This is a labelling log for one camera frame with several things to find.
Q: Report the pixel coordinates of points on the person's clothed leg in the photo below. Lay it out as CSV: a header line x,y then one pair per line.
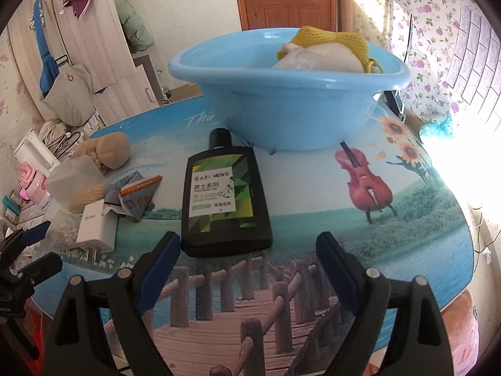
x,y
462,321

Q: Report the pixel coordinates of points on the blue hanging bag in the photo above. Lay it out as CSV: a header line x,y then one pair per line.
x,y
45,55

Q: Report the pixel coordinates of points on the white electric kettle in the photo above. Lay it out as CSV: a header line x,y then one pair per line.
x,y
33,152

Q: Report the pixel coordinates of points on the teal box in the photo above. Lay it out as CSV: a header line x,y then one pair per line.
x,y
11,205

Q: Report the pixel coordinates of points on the clear box of wooden sticks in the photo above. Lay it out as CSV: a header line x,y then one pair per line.
x,y
74,184

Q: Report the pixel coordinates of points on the white cloth bundle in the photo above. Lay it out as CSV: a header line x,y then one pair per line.
x,y
51,129

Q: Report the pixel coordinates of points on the white charger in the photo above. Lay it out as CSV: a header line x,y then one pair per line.
x,y
98,227

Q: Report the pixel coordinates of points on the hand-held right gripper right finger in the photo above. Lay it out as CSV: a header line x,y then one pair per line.
x,y
340,270

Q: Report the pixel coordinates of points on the black bottle with green label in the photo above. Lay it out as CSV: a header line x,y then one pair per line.
x,y
223,203

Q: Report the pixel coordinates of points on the beige tote bag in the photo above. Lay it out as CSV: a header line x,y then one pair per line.
x,y
68,98

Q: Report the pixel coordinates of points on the blue plastic bag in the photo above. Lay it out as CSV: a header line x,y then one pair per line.
x,y
436,129

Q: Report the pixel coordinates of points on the cotton swab bag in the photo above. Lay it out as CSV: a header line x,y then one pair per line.
x,y
66,231

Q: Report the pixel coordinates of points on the small green bottle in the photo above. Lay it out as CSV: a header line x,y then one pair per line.
x,y
167,94

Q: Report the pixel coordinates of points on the white striped wardrobe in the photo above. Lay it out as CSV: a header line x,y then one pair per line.
x,y
98,39

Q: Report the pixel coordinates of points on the brown plush toy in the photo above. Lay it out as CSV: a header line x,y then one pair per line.
x,y
107,150

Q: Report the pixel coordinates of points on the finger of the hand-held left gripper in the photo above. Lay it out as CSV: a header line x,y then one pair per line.
x,y
39,268
37,233

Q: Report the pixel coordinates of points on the orange edged packet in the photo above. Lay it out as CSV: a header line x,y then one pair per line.
x,y
141,197

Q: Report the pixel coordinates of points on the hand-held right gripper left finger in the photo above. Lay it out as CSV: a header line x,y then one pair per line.
x,y
156,274

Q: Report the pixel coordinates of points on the pink water jug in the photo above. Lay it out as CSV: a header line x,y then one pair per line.
x,y
33,184

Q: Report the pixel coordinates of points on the yellow knit toy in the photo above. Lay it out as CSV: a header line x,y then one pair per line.
x,y
325,47

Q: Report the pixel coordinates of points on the brick patterned side cabinet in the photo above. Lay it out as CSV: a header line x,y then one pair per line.
x,y
37,213

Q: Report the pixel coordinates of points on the pale green rolled quilt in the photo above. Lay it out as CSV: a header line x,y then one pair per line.
x,y
135,23

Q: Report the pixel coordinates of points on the scenic printed desktop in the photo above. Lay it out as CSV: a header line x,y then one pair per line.
x,y
305,188

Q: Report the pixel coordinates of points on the light blue plastic basin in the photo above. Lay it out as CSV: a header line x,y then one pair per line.
x,y
282,113

